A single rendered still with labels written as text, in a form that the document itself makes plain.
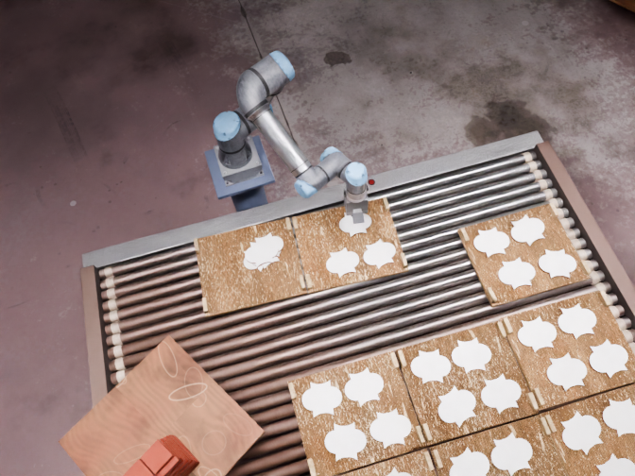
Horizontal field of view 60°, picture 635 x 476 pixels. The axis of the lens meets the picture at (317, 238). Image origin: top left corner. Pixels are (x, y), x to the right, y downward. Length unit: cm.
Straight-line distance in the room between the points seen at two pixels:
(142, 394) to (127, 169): 206
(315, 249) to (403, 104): 186
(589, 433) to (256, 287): 130
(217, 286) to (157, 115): 204
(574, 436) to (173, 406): 138
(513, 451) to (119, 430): 135
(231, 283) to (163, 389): 49
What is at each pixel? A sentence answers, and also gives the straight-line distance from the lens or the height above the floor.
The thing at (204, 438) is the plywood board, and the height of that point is 104.
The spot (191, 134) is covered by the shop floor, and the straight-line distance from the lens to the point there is 386.
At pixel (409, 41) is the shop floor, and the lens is 427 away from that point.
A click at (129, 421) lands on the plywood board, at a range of 208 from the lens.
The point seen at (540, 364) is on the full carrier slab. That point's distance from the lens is 220.
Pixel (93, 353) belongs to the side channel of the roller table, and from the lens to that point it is 229.
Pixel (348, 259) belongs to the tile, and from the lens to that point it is 221.
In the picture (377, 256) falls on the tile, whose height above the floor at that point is 94.
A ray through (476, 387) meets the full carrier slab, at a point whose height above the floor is 94.
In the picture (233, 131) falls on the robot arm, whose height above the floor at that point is 117.
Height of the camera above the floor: 296
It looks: 64 degrees down
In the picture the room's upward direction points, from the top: 7 degrees counter-clockwise
